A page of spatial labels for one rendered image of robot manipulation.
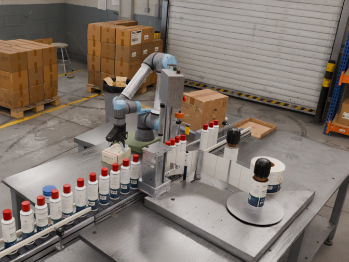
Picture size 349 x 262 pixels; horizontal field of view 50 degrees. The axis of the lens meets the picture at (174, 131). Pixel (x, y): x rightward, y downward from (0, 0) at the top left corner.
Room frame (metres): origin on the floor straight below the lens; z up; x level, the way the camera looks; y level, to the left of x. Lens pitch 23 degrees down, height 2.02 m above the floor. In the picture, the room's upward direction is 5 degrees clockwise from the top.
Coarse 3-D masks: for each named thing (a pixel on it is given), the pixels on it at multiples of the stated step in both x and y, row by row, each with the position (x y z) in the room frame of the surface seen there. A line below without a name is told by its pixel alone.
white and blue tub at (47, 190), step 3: (45, 186) 1.75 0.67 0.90; (48, 186) 1.75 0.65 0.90; (51, 186) 1.75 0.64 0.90; (54, 186) 1.75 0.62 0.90; (45, 189) 1.72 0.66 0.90; (48, 189) 1.72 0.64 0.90; (51, 189) 1.72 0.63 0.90; (45, 192) 1.69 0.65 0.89; (48, 192) 1.69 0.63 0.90; (45, 195) 1.69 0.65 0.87; (48, 195) 1.69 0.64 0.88; (45, 198) 1.70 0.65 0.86; (48, 198) 1.69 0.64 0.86; (45, 201) 1.70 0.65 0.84; (48, 201) 1.69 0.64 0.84
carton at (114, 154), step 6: (108, 150) 2.23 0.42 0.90; (114, 150) 2.24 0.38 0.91; (120, 150) 2.25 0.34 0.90; (126, 150) 2.26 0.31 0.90; (102, 156) 2.21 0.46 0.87; (108, 156) 2.19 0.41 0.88; (114, 156) 2.16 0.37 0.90; (120, 156) 2.20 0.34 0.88; (126, 156) 2.26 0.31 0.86; (108, 162) 2.19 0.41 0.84; (114, 162) 2.16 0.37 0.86; (120, 162) 2.20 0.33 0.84
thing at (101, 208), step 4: (240, 128) 2.90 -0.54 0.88; (224, 136) 2.71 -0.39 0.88; (220, 140) 2.62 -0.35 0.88; (224, 144) 2.56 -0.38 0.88; (216, 148) 2.47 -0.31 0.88; (132, 192) 1.79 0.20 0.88; (136, 192) 1.80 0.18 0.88; (120, 196) 1.74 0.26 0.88; (124, 196) 1.74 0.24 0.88; (128, 196) 1.75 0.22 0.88; (112, 200) 1.70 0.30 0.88; (116, 200) 1.70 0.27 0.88; (120, 200) 1.71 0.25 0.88; (112, 204) 1.66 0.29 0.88; (100, 208) 1.62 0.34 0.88; (104, 208) 1.62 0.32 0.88; (88, 212) 1.58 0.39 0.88; (92, 212) 1.58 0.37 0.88; (96, 212) 1.58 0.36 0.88
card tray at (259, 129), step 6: (246, 120) 3.18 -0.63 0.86; (252, 120) 3.21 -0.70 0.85; (258, 120) 3.18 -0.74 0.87; (234, 126) 3.01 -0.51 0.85; (240, 126) 3.07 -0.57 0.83; (246, 126) 3.08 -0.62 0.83; (252, 126) 3.10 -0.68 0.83; (258, 126) 3.11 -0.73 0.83; (264, 126) 3.12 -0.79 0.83; (270, 126) 3.11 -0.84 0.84; (252, 132) 2.96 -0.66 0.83; (258, 132) 2.97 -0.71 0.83; (264, 132) 2.90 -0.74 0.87; (270, 132) 2.99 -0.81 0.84
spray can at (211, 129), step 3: (210, 123) 2.44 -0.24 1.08; (213, 123) 2.45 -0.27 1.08; (210, 126) 2.44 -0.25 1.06; (210, 129) 2.43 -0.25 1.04; (213, 129) 2.44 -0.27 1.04; (210, 132) 2.43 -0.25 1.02; (213, 132) 2.44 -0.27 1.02; (210, 135) 2.43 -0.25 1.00; (210, 138) 2.43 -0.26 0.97; (207, 141) 2.43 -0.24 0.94; (210, 141) 2.43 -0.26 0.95; (207, 144) 2.43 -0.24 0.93; (210, 144) 2.43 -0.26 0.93; (207, 147) 2.43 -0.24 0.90
